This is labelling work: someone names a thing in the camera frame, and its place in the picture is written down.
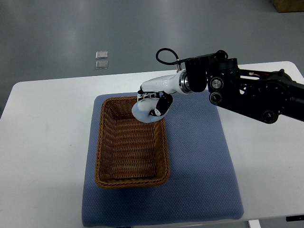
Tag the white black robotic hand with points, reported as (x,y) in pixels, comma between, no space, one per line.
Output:
(163,87)

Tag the light blue plush toy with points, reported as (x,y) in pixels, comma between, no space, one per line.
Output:
(142,108)

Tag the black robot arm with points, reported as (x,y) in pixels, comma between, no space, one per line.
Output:
(259,95)

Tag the brown wicker basket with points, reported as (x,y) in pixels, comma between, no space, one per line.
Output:
(129,154)

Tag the upper metal floor plate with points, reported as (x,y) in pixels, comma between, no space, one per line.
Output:
(101,54)

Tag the blue padded mat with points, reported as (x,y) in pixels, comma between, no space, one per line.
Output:
(202,185)

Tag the cardboard box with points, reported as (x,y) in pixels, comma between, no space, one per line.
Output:
(283,6)

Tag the white table leg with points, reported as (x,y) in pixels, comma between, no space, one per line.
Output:
(254,223)

